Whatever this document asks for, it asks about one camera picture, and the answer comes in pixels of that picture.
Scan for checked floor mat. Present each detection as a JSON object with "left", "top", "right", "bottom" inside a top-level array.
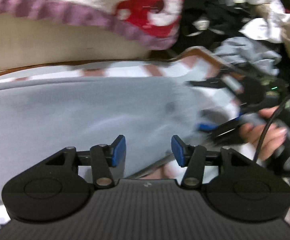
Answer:
[{"left": 0, "top": 46, "right": 285, "bottom": 230}]

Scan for grey hoodie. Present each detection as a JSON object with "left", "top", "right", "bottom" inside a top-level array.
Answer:
[{"left": 0, "top": 76, "right": 210, "bottom": 200}]

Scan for beige bed base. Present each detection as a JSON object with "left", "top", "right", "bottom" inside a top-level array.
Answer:
[{"left": 0, "top": 12, "right": 153, "bottom": 75}]

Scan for black cable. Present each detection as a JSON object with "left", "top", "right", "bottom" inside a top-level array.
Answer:
[{"left": 253, "top": 94, "right": 290, "bottom": 163}]

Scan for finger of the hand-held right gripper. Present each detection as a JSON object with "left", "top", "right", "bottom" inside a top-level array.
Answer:
[
  {"left": 188, "top": 76, "right": 247, "bottom": 97},
  {"left": 197, "top": 115, "right": 247, "bottom": 146}
]

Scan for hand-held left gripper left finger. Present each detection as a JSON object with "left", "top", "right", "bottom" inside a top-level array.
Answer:
[{"left": 45, "top": 135, "right": 127, "bottom": 190}]

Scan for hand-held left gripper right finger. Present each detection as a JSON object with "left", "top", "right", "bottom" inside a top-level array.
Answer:
[{"left": 171, "top": 135, "right": 254, "bottom": 188}]

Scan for white crumpled cloth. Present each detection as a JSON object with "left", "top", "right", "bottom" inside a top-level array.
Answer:
[{"left": 192, "top": 0, "right": 290, "bottom": 43}]

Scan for person's right hand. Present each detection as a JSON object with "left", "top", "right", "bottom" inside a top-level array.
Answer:
[{"left": 240, "top": 106, "right": 289, "bottom": 162}]

